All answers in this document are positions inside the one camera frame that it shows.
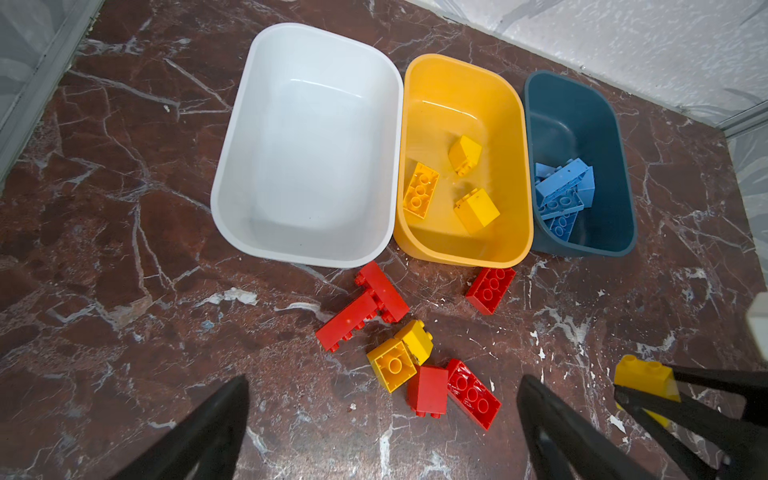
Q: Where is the teal plastic container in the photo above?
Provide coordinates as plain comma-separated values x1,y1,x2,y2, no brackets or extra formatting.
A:
523,71,637,257

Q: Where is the white plastic container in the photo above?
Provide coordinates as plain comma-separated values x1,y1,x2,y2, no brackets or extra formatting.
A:
210,23,404,268

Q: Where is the yellow lego brick cluster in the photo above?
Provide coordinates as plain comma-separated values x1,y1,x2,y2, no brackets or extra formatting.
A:
454,188,500,234
395,320,433,365
367,338,417,393

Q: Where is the yellow plastic container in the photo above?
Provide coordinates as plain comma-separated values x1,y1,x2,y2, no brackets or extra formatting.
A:
394,54,533,268

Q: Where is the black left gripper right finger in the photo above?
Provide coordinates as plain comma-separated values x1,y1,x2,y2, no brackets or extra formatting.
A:
517,374,653,479

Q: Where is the small red lego brick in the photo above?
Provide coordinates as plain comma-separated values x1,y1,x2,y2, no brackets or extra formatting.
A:
407,365,448,418

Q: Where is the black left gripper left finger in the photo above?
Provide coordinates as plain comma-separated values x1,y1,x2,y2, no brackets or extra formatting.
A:
114,375,250,479

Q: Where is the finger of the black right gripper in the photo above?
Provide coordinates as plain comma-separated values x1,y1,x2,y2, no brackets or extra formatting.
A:
670,365,768,427
614,386,767,479

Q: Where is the blue lego brick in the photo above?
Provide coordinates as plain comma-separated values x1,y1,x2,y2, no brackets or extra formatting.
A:
539,189,585,220
535,158,589,205
576,166,595,208
534,163,558,180
546,212,578,242

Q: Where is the yellow long lego brick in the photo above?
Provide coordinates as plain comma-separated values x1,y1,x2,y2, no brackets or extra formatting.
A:
403,162,440,219

